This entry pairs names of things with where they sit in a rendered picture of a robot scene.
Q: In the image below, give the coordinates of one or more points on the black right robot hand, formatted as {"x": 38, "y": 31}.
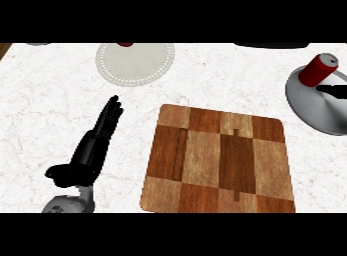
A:
{"x": 345, "y": 92}

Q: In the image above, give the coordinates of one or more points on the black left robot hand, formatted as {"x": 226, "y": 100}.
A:
{"x": 88, "y": 150}

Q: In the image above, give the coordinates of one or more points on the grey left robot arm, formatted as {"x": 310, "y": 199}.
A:
{"x": 66, "y": 202}

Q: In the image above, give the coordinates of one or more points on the red can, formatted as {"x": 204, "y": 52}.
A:
{"x": 317, "y": 70}

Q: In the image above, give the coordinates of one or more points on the checkered wooden cutting board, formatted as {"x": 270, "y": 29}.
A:
{"x": 220, "y": 160}

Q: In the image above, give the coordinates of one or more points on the flat black object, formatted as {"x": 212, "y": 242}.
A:
{"x": 271, "y": 45}

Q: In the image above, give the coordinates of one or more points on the pale oval placemat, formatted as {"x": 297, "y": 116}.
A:
{"x": 133, "y": 64}

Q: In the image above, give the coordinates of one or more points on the small red object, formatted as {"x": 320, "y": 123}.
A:
{"x": 124, "y": 44}

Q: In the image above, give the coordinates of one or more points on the small grey object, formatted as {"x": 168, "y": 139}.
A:
{"x": 37, "y": 43}

